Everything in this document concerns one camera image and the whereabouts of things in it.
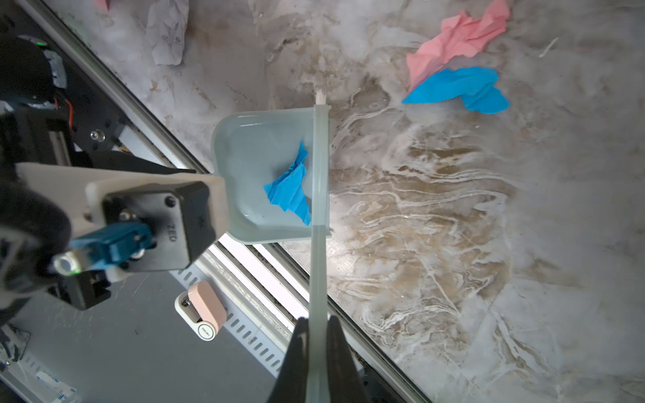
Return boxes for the white paper scrap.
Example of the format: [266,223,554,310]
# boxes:
[145,0,190,66]

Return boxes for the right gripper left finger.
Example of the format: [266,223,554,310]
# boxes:
[267,317,309,403]

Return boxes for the blue paper scrap centre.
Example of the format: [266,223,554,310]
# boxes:
[402,67,510,115]

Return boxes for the teal hand brush white bristles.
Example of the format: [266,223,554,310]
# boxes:
[306,89,330,402]

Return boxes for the blue paper scrap lower left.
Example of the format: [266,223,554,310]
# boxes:
[263,141,312,226]

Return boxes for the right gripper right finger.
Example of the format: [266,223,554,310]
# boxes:
[326,316,369,403]

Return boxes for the teal plastic dustpan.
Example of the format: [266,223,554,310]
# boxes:
[212,106,314,244]

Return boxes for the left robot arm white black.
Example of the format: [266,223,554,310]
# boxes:
[1,34,213,322]

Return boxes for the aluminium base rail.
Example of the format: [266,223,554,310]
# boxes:
[17,1,429,402]

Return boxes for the pink paper scrap near left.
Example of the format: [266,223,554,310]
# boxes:
[94,0,111,12]

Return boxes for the blue paper scrap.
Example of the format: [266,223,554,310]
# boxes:
[263,141,312,226]
[402,67,510,115]

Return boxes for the pink paper scrap centre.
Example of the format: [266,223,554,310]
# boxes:
[406,0,511,92]

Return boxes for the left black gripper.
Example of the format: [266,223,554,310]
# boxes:
[1,180,112,322]

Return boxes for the pink paper scrap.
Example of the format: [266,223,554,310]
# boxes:
[94,0,111,12]
[406,0,511,92]

